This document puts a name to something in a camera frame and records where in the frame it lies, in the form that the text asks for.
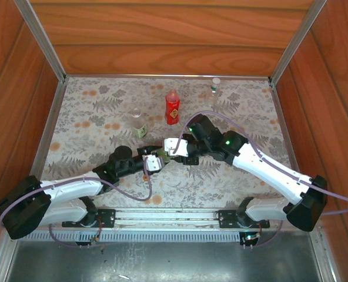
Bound aluminium frame post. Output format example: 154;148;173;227
14;0;68;83
268;0;328;86

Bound floral patterned tablecloth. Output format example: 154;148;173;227
34;76;306;208

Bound clear bottle dark green label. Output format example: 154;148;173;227
129;108;149;140

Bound small clear bottle green band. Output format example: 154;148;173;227
206;78;222;108

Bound aluminium frame side bar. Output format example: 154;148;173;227
268;81;300;176
28;79;69;180

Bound red wire with connector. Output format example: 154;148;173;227
91;216;104;246
240;219;263;250

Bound red label drink bottle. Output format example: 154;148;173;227
165;89;181;126

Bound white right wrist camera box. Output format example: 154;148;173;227
162;137;189;157

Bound aluminium frame rear bar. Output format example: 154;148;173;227
64;73;272;81

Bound grey slotted cable duct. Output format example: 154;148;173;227
15;230;242;243

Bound grey metal sheet panel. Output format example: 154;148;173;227
3;231;323;282

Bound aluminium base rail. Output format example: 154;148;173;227
5;206;322;233

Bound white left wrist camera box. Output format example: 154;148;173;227
142;155;165;172

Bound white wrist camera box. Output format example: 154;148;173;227
162;137;189;157
142;155;165;172

